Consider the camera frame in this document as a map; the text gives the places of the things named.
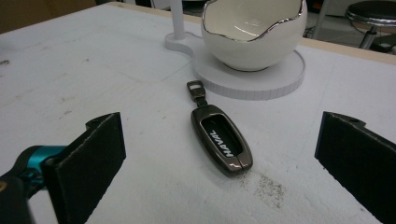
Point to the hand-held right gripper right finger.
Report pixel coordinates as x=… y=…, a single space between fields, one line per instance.
x=358 y=161

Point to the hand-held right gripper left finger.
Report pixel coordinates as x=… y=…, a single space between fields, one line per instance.
x=84 y=168

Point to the dark metal car key fob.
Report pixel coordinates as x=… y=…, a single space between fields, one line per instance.
x=221 y=137

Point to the white eggshell-shaped ceramic bowl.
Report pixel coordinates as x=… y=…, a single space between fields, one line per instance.
x=253 y=34

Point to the black round stool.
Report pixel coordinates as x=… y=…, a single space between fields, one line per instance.
x=372 y=18

